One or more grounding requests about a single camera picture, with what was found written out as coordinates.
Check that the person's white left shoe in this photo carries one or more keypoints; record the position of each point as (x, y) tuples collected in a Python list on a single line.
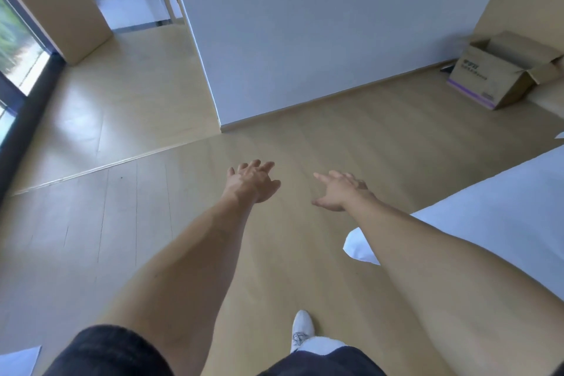
[(303, 327)]

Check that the white paper sheet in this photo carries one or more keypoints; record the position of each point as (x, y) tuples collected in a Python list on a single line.
[(17, 362)]

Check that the person's left forearm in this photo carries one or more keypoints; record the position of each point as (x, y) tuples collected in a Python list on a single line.
[(180, 283)]

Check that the white bed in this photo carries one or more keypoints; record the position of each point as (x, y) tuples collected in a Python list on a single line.
[(506, 212)]

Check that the dark flat object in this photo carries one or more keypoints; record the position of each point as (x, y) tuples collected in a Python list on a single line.
[(447, 68)]

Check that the person's left hand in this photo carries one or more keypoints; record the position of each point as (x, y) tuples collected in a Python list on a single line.
[(251, 184)]

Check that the brown cardboard box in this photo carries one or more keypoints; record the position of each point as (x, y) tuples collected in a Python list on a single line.
[(484, 76)]

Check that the light denim shorts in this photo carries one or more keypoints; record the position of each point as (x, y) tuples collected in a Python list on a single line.
[(321, 345)]

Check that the black t-shirt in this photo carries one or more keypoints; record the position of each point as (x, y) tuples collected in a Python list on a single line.
[(110, 353)]

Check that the person's right hand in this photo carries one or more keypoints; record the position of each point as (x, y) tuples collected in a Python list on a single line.
[(341, 193)]

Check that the person's right forearm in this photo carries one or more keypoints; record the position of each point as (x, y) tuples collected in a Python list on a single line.
[(458, 287)]

